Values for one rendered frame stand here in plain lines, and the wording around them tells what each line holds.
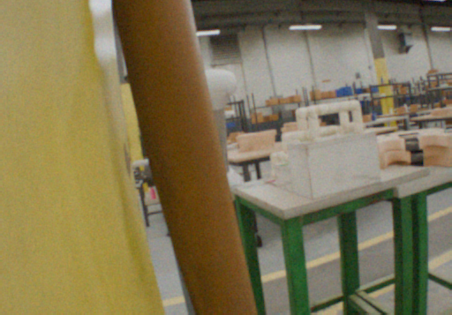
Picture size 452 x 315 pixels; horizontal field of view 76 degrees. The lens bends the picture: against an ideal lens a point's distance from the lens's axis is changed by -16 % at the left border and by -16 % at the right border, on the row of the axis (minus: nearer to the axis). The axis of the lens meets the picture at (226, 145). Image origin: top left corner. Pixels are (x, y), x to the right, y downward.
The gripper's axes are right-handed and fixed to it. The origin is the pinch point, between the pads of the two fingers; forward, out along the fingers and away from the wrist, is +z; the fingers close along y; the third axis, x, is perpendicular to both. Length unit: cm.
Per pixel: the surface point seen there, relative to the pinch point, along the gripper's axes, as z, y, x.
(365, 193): -82, -23, -12
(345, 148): -77, -19, 2
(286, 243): -53, -23, -22
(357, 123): -84, -16, 9
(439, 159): -129, -16, -13
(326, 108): -73, -14, 15
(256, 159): -117, 175, -65
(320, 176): -66, -20, -4
